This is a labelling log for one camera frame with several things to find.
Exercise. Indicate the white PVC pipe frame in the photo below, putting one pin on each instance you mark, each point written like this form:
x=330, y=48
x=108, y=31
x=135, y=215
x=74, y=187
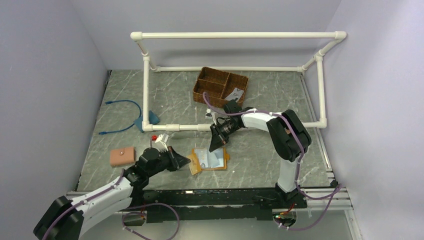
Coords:
x=335, y=38

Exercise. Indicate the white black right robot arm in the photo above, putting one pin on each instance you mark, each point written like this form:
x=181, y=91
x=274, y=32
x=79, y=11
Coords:
x=288, y=135

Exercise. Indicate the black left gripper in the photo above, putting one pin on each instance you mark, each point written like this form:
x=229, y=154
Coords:
x=177, y=161

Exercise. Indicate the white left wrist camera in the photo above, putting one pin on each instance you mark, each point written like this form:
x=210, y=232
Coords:
x=160, y=142

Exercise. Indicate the white patterned credit card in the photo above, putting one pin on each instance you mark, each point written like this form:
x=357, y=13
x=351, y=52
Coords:
x=236, y=95

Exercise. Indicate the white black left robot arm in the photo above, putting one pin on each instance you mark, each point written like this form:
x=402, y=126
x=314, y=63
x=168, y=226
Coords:
x=69, y=219

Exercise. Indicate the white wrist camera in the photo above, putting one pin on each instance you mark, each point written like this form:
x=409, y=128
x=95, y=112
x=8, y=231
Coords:
x=160, y=142
x=210, y=114

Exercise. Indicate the gold VIP credit card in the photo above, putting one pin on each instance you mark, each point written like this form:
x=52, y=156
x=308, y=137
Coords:
x=194, y=165

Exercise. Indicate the brown woven wicker basket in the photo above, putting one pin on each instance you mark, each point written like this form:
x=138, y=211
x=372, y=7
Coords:
x=218, y=84

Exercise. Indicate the blue credit cards stack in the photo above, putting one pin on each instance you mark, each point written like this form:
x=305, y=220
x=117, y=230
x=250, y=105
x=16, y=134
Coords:
x=216, y=160

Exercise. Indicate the aluminium extrusion frame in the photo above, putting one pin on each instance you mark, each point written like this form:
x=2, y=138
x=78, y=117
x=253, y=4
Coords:
x=319, y=199

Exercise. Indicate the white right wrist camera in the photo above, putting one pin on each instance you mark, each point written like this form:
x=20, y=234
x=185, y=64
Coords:
x=210, y=114

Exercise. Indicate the orange card holder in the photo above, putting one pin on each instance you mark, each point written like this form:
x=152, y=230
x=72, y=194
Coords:
x=201, y=160

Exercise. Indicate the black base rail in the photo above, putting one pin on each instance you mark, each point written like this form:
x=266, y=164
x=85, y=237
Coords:
x=214, y=204

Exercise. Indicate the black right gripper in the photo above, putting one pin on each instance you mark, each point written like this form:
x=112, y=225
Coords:
x=217, y=141

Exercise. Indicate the teal blue pouch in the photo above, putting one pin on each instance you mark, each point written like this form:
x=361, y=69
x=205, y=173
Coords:
x=152, y=117

